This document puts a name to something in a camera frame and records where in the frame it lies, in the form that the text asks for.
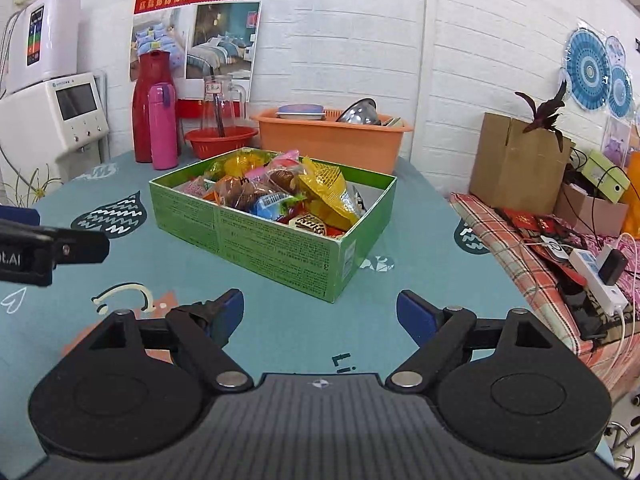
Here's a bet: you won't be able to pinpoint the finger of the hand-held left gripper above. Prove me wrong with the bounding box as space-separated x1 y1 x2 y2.
0 206 42 226
0 220 111 266

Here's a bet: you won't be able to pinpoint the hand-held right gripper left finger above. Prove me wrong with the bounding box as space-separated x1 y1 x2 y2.
87 288 255 393

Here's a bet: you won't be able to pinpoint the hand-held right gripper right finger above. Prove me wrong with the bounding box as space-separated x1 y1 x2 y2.
385 290 553 393

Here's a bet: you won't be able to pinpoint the green cardboard box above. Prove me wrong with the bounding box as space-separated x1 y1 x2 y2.
148 147 399 304

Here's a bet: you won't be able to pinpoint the blue small snack packet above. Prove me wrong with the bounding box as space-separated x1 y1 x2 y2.
252 192 294 222

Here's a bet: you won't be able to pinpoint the brown label chips packet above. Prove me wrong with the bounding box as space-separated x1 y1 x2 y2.
290 214 331 237

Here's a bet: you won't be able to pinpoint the orange clear nuts packet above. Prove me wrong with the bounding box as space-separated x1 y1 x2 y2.
214 176 267 212

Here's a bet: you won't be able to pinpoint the white foil snack bag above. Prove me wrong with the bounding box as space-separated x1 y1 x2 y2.
349 183 370 215

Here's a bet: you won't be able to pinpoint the yellow snack bag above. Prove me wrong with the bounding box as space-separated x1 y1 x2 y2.
299 156 362 232

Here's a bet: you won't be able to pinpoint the yellow clear snack packet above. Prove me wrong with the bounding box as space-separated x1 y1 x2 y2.
220 151 269 177

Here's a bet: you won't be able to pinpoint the yellow flowered plant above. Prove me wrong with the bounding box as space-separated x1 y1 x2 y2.
0 162 64 209

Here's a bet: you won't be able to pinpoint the teal printed tablecloth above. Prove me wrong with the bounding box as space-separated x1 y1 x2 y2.
0 147 591 461

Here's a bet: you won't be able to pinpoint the white dispenser with screen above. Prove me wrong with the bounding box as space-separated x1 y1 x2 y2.
0 71 112 184

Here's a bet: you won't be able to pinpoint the plaid cloth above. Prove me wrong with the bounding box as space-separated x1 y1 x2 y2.
449 192 640 397

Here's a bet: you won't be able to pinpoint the pink insulated bottle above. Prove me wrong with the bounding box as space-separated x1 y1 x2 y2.
147 82 180 171

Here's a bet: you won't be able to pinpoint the red envelopes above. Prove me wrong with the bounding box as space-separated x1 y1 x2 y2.
499 207 577 242

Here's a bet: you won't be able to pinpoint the red thermos jug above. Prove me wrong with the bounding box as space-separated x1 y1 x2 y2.
132 50 182 164

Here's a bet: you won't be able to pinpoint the red plastic basin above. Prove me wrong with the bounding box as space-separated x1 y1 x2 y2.
183 127 260 161

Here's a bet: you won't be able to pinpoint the large brown cardboard box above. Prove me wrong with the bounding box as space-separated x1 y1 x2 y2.
468 112 577 215

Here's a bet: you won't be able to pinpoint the white water purifier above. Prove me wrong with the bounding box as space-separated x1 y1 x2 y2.
0 0 83 94

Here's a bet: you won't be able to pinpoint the white power strip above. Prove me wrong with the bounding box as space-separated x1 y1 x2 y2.
569 247 629 316

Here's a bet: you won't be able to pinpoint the orange plastic basin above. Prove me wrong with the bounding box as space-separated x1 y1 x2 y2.
249 108 415 176

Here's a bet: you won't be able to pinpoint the brown stick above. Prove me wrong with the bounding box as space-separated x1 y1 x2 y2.
213 86 227 137

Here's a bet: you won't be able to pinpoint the small brown cardboard box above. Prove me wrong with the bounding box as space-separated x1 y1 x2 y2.
552 182 630 237

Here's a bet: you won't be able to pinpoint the black power adapter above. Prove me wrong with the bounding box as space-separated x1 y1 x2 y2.
597 247 629 285

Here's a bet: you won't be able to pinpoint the glass pitcher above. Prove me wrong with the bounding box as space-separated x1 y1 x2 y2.
200 74 249 134

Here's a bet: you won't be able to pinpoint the metal bowl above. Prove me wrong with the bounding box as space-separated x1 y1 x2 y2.
334 98 379 125

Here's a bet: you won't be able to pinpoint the blue plate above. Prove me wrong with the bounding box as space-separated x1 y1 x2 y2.
276 103 327 121

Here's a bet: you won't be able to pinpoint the green gift box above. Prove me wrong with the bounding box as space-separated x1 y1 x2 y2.
580 149 630 205

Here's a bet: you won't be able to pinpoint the purple leaf plant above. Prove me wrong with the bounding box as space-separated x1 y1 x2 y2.
514 79 572 154

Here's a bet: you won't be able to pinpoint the orange bag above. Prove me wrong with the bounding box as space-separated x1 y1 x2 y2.
624 152 640 239

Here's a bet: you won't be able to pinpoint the large blue paper fan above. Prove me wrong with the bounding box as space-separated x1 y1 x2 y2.
564 27 612 110

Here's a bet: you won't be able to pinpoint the medium blue paper fan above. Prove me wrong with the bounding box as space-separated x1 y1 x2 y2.
607 64 634 119

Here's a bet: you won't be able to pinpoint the small blue paper fan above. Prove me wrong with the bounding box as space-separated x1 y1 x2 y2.
604 35 626 69

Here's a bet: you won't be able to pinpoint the bedding wall poster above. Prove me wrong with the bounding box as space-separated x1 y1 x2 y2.
128 1 262 84

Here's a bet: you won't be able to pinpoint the purple wall picture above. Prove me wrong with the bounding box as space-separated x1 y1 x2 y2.
602 114 632 166

